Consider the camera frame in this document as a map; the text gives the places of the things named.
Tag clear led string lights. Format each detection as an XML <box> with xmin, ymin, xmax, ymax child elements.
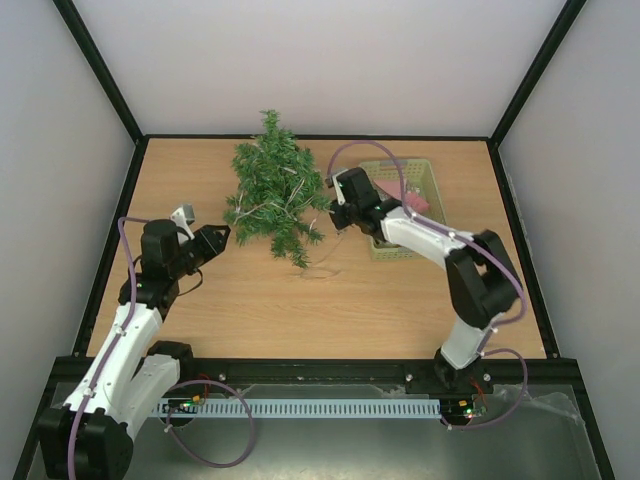
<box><xmin>227</xmin><ymin>137</ymin><xmax>346</xmax><ymax>280</ymax></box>

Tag light green plastic basket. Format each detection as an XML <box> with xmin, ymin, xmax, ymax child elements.
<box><xmin>359</xmin><ymin>157</ymin><xmax>447</xmax><ymax>261</ymax></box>

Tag light blue slotted cable duct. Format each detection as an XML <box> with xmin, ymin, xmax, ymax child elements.
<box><xmin>150</xmin><ymin>398</ymin><xmax>441</xmax><ymax>419</ymax></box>

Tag black corner frame post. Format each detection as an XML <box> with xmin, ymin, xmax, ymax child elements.
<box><xmin>53</xmin><ymin>0</ymin><xmax>144</xmax><ymax>144</ymax></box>
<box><xmin>489</xmin><ymin>0</ymin><xmax>587</xmax><ymax>150</ymax></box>

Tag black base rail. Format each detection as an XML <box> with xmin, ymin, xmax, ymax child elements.
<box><xmin>52</xmin><ymin>355</ymin><xmax>584</xmax><ymax>401</ymax></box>

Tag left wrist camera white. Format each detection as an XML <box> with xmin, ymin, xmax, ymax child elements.
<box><xmin>170</xmin><ymin>203</ymin><xmax>195</xmax><ymax>244</ymax></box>

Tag black corner frame post left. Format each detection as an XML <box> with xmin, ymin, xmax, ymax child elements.
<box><xmin>53</xmin><ymin>0</ymin><xmax>144</xmax><ymax>144</ymax></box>

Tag black corner frame post right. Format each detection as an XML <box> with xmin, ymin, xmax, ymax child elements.
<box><xmin>489</xmin><ymin>0</ymin><xmax>587</xmax><ymax>150</ymax></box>

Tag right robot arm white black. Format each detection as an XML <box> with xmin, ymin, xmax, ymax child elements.
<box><xmin>327</xmin><ymin>167</ymin><xmax>526</xmax><ymax>392</ymax></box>

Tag small green christmas tree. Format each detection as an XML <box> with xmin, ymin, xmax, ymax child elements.
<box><xmin>221</xmin><ymin>109</ymin><xmax>332</xmax><ymax>268</ymax></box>

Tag pink bow ornament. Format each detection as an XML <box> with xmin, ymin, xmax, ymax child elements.
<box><xmin>403</xmin><ymin>192</ymin><xmax>430</xmax><ymax>214</ymax></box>

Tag pink paper triangle ornament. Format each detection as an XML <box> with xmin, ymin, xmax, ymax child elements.
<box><xmin>375</xmin><ymin>179</ymin><xmax>406</xmax><ymax>200</ymax></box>

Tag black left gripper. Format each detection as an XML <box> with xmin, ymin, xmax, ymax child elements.
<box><xmin>170</xmin><ymin>225</ymin><xmax>231</xmax><ymax>279</ymax></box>

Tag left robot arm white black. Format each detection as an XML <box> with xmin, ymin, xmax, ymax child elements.
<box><xmin>37</xmin><ymin>215</ymin><xmax>231</xmax><ymax>479</ymax></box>

